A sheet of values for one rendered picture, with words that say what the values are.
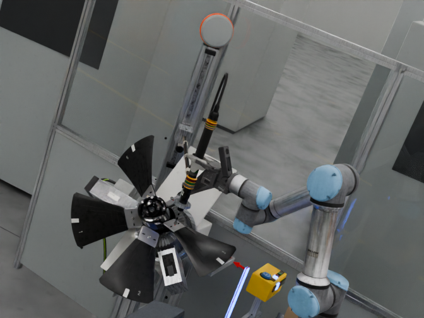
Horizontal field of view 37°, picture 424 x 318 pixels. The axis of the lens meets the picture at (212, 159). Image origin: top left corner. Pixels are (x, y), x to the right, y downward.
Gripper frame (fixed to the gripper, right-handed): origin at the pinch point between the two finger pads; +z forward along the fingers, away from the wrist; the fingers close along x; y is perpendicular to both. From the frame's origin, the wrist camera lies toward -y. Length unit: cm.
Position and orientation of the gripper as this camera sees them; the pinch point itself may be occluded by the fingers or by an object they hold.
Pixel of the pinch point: (193, 154)
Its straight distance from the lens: 249.6
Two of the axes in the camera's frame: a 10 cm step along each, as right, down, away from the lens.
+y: -3.3, 8.9, 3.2
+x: 4.8, -1.3, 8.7
